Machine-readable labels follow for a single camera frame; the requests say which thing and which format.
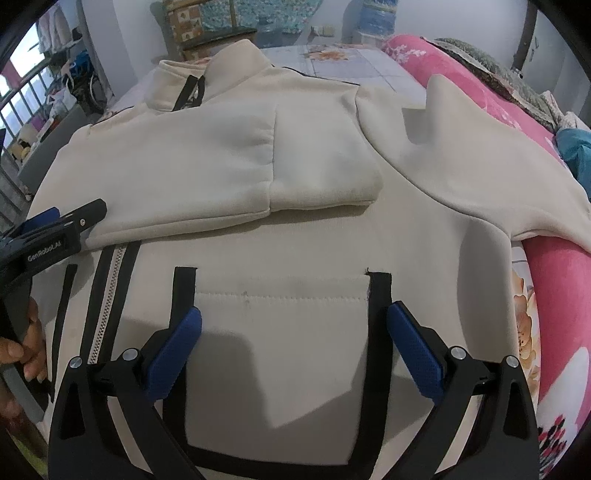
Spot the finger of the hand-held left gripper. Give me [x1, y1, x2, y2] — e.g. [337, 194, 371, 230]
[0, 208, 63, 250]
[28, 198, 108, 245]

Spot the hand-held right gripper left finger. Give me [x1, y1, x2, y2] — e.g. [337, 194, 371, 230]
[48, 306, 218, 480]

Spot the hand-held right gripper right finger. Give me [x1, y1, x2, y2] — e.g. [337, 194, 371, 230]
[387, 301, 541, 480]

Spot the cream zip jacket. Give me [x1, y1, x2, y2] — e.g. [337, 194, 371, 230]
[28, 39, 591, 480]

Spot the person's left hand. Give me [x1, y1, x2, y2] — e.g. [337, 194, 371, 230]
[0, 299, 48, 385]

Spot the metal railing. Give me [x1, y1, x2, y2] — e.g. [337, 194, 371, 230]
[0, 69, 51, 232]

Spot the white plastic bag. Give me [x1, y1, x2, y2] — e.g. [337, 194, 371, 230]
[51, 90, 77, 121]

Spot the pink floral blanket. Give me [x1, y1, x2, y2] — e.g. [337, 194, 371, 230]
[381, 34, 591, 480]

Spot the white hanging garment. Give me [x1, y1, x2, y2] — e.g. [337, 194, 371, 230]
[37, 7, 70, 51]

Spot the brown patterned cushion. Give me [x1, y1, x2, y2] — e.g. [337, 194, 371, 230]
[168, 4, 207, 45]

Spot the wooden armchair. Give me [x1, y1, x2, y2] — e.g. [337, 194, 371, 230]
[161, 0, 259, 61]

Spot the blue floral quilt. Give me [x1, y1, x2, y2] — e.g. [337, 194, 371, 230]
[556, 127, 591, 185]

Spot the teal floral hanging cloth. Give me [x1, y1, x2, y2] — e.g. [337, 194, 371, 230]
[231, 0, 324, 33]

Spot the dark wooden plank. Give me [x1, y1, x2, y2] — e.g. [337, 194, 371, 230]
[512, 9, 539, 70]

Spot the blue water bottle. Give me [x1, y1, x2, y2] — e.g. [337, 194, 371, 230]
[360, 0, 400, 33]

